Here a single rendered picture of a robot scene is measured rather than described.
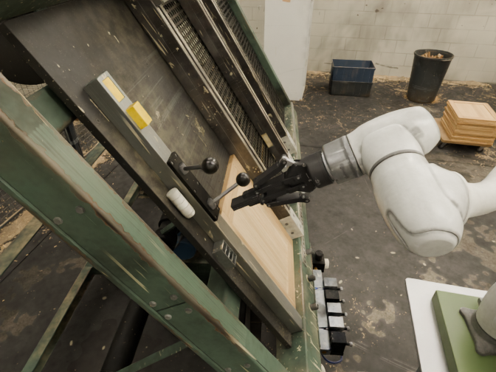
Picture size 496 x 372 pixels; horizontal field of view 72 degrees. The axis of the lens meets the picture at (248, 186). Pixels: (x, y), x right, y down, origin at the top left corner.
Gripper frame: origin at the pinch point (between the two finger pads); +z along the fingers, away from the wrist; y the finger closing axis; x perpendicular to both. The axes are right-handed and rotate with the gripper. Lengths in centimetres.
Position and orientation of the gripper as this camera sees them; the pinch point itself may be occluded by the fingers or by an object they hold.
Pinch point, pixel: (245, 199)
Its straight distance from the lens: 79.3
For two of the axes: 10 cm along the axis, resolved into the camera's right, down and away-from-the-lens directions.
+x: 0.7, -5.9, 8.1
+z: -8.6, 3.7, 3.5
